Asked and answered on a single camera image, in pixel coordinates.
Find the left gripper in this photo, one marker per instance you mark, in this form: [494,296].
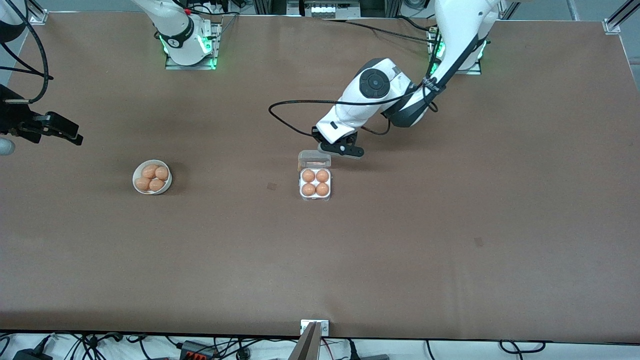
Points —
[316,134]

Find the clear plastic egg box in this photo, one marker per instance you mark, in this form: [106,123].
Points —
[315,160]

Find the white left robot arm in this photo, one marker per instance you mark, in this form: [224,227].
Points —
[465,30]

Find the black equipment box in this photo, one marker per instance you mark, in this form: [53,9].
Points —
[380,7]

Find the dark grey box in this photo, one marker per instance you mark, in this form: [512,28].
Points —
[372,357]

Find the grey power strip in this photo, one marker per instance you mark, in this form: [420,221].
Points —
[325,10]

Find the white round bowl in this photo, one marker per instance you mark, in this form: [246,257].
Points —
[165,188]

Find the aluminium bar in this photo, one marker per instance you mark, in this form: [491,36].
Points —
[307,347]

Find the black power adapter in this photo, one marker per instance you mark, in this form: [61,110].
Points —
[30,355]

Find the black power strip red switches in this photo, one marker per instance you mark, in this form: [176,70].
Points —
[197,352]

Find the black right camera bracket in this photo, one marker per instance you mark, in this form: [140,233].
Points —
[10,107]

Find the black camera bracket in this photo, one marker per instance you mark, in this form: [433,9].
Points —
[10,107]
[345,148]

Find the black left camera bracket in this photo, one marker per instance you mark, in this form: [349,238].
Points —
[345,148]

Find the aluminium frame post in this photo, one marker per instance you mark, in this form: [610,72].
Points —
[510,9]
[617,20]
[39,17]

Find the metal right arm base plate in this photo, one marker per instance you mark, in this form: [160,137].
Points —
[216,50]

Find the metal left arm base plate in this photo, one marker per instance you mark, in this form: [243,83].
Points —
[475,72]

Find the small metal mounting bracket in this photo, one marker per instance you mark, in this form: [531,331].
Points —
[325,327]

